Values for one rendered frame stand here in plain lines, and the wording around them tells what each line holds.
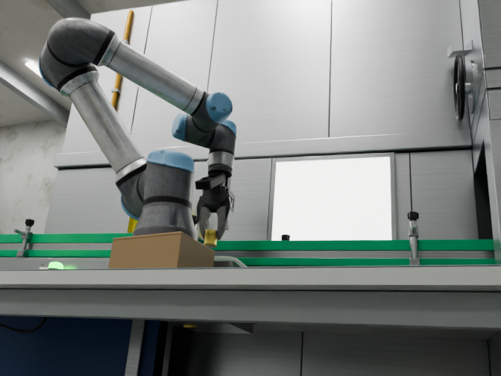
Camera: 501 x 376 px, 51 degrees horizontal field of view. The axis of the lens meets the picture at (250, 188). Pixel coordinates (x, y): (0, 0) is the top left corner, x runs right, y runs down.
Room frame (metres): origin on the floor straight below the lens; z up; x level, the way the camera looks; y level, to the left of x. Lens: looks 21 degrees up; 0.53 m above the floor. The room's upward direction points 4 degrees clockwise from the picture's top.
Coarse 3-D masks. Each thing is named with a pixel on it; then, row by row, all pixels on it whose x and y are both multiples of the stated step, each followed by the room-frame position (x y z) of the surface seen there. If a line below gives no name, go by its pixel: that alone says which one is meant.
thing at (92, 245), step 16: (0, 240) 1.78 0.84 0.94; (16, 240) 1.76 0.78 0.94; (32, 240) 1.75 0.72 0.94; (48, 240) 1.73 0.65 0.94; (64, 240) 1.71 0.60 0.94; (80, 240) 1.69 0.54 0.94; (96, 240) 1.67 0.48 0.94; (112, 240) 1.65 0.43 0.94; (0, 256) 1.78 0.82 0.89; (32, 256) 1.74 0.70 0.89; (48, 256) 1.72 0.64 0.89; (64, 256) 1.70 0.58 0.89; (80, 256) 1.69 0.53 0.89; (96, 256) 1.67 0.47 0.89
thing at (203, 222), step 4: (204, 208) 1.42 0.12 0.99; (204, 212) 1.42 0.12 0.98; (208, 212) 1.41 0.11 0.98; (200, 216) 1.42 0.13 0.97; (204, 216) 1.42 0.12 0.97; (208, 216) 1.42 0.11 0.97; (200, 220) 1.42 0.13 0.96; (204, 220) 1.41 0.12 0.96; (208, 220) 1.45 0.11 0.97; (200, 224) 1.42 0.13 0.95; (204, 224) 1.41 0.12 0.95; (208, 224) 1.46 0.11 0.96; (200, 228) 1.42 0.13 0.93; (204, 228) 1.41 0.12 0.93; (208, 228) 1.47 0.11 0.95; (204, 232) 1.41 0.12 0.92
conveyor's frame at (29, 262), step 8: (0, 264) 1.76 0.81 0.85; (8, 264) 1.75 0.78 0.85; (16, 264) 1.74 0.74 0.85; (24, 264) 1.73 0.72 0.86; (32, 264) 1.72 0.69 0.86; (40, 264) 1.71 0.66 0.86; (48, 264) 1.70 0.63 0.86; (64, 264) 1.68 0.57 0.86; (72, 264) 1.67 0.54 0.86; (80, 264) 1.66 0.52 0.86; (88, 264) 1.65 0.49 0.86; (96, 264) 1.65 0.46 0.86; (104, 264) 1.64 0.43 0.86
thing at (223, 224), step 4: (220, 208) 1.40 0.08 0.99; (224, 208) 1.40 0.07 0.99; (216, 212) 1.41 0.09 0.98; (220, 212) 1.40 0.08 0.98; (224, 212) 1.40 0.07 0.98; (220, 216) 1.40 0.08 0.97; (224, 216) 1.40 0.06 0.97; (220, 220) 1.40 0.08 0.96; (224, 220) 1.40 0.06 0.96; (220, 224) 1.40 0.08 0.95; (224, 224) 1.40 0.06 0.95; (228, 224) 1.45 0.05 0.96; (220, 228) 1.40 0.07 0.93; (224, 228) 1.41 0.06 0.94; (228, 228) 1.45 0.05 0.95; (220, 232) 1.40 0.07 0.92; (220, 236) 1.41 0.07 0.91
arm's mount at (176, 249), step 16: (128, 240) 1.15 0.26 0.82; (144, 240) 1.13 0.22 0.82; (160, 240) 1.12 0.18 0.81; (176, 240) 1.10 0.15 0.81; (192, 240) 1.15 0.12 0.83; (112, 256) 1.16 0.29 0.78; (128, 256) 1.15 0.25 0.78; (144, 256) 1.13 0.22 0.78; (160, 256) 1.11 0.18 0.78; (176, 256) 1.10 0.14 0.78; (192, 256) 1.16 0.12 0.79; (208, 256) 1.23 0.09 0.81
